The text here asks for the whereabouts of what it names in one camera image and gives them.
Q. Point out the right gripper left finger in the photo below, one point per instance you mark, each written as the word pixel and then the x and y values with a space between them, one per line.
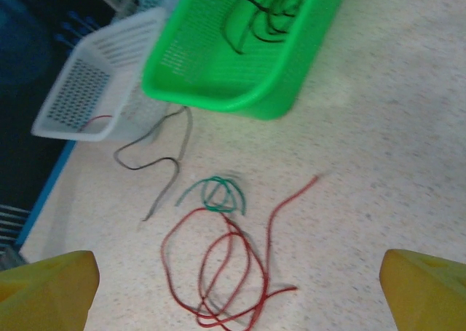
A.
pixel 43 294

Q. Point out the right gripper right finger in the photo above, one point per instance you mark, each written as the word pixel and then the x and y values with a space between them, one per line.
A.
pixel 429 294

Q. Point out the large white plastic basket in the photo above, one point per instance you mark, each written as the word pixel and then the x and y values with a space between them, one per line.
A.
pixel 73 98

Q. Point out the green plastic basket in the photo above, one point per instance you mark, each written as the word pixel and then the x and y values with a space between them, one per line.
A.
pixel 218 72

